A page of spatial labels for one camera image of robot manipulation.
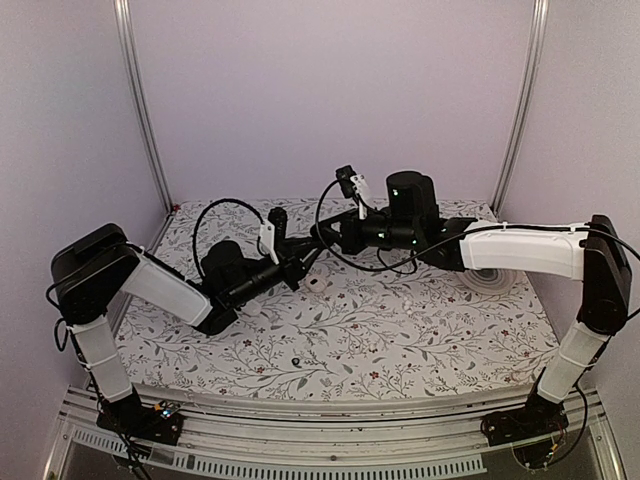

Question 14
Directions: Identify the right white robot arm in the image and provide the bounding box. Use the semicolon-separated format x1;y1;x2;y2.
312;167;634;446

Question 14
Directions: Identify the right aluminium frame post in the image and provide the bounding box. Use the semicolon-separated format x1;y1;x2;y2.
490;0;550;218

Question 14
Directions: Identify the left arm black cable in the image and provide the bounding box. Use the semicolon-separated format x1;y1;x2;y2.
193;198;266;276

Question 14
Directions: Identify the aluminium frame post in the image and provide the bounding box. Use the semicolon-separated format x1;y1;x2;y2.
490;0;550;218
113;0;174;215

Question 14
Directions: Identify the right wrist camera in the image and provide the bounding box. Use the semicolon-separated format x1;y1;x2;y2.
336;165;372;220

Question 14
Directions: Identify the front aluminium rail base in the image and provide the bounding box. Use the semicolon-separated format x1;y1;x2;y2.
42;384;626;480

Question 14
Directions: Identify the open white charging case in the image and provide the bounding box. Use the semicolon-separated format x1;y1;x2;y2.
305;276;327;293

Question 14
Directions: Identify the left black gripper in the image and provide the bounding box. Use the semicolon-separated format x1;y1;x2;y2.
229;237;325;309

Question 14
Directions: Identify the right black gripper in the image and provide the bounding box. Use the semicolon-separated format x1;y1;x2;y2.
315;208;419;257

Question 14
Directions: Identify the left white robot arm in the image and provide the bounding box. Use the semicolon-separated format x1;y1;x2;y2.
47;223;322;446

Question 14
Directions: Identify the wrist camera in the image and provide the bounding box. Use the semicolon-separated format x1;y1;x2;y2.
258;207;288;265
336;165;372;220

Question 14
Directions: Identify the closed white charging case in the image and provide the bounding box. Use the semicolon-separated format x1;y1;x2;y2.
243;300;262;316

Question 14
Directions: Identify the floral patterned table mat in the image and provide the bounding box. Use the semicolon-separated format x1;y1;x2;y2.
106;197;565;402

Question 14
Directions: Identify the left aluminium frame post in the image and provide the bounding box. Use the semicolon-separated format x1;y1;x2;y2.
113;0;174;215

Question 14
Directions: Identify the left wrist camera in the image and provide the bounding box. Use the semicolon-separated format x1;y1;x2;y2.
258;207;288;265

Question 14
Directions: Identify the striped ceramic saucer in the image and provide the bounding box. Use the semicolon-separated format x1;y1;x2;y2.
457;269;519;295

